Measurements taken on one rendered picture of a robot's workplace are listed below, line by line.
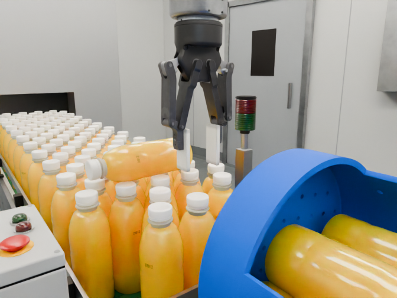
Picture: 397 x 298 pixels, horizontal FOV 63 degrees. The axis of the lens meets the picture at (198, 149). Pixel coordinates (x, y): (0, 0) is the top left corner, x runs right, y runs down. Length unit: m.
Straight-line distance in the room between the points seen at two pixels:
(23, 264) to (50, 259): 0.03
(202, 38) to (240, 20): 4.02
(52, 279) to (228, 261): 0.25
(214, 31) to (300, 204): 0.28
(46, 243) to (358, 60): 3.53
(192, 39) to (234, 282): 0.33
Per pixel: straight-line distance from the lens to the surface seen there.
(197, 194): 0.57
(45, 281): 0.49
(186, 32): 0.50
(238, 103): 0.95
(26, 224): 0.55
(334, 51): 3.87
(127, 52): 5.25
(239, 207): 0.35
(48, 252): 0.48
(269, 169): 0.37
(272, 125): 4.19
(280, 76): 4.10
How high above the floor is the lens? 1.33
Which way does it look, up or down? 13 degrees down
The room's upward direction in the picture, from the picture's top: straight up
